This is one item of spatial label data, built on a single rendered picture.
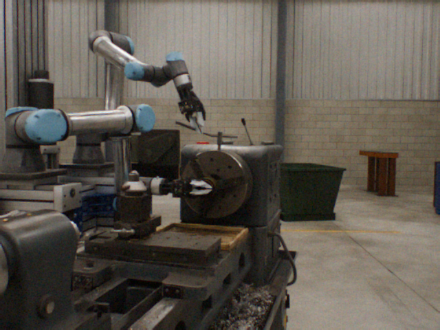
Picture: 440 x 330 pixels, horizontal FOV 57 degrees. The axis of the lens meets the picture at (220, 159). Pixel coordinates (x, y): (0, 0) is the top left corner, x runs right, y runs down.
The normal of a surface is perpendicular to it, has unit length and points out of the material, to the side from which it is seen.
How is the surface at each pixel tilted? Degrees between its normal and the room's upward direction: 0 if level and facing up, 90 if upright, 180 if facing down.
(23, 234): 45
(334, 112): 90
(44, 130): 91
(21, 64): 90
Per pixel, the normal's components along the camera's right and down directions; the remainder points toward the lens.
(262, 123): -0.03, 0.05
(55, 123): 0.67, 0.06
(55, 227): 0.75, -0.61
